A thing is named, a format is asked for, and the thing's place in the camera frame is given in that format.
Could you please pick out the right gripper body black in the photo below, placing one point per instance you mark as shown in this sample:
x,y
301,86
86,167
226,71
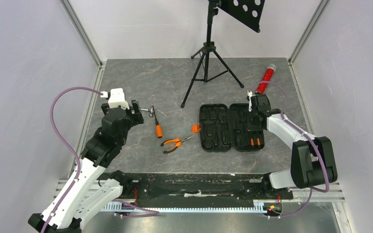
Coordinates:
x,y
256,102

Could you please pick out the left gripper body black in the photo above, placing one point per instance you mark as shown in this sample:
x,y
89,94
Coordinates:
x,y
132,119

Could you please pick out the claw hammer black handle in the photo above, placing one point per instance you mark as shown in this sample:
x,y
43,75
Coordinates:
x,y
149,110

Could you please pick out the large orange-handled screwdriver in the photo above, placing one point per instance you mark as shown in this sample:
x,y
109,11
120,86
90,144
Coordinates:
x,y
158,128

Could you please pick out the black plastic tool case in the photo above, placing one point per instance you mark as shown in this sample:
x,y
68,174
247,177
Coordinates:
x,y
222,128

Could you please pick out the orange-handled pliers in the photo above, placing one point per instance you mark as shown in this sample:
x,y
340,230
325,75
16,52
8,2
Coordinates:
x,y
177,142

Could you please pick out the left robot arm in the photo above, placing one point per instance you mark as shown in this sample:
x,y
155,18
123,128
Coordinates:
x,y
71,210

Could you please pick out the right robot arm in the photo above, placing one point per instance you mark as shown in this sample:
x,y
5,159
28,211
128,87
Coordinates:
x,y
312,158

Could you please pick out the red glitter tube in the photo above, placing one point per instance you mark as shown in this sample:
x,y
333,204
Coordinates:
x,y
266,79

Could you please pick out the black music stand tripod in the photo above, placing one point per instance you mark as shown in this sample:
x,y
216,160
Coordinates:
x,y
247,12

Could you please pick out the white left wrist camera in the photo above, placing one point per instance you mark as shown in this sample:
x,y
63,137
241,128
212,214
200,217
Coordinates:
x,y
117,99

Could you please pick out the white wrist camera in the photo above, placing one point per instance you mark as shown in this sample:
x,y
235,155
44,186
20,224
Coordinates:
x,y
249,95
117,99

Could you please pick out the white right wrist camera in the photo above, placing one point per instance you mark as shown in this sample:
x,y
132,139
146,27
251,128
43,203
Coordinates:
x,y
249,95

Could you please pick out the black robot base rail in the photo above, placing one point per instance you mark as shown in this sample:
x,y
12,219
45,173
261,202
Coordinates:
x,y
199,190

